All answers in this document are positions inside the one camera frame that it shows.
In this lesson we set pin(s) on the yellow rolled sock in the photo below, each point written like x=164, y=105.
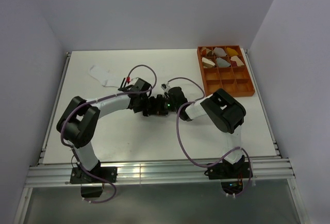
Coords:
x=231, y=52

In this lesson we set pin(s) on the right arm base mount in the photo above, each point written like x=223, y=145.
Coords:
x=225, y=170

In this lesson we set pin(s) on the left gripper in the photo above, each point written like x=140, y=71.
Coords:
x=137, y=109

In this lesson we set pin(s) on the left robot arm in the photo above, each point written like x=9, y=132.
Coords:
x=78, y=123

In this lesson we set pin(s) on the grey teal rolled sock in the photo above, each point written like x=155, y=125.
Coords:
x=222, y=63

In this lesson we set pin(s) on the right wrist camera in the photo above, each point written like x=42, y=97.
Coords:
x=166, y=87

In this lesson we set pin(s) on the grey white rolled sock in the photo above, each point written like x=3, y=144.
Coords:
x=220, y=52

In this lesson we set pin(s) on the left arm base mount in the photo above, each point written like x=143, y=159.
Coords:
x=101, y=175

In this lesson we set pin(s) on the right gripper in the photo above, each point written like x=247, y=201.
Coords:
x=159, y=101

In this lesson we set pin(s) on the orange compartment tray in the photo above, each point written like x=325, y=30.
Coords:
x=234, y=80

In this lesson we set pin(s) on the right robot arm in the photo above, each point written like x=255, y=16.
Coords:
x=226, y=113

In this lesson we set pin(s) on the brown orange rolled sock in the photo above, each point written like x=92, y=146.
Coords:
x=206, y=52

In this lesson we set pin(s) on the aluminium front rail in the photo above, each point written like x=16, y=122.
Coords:
x=163, y=172

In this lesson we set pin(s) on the pink maroon rolled sock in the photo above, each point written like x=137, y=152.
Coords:
x=236, y=62

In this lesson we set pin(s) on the white brown rolled sock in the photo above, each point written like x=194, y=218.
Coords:
x=208, y=63

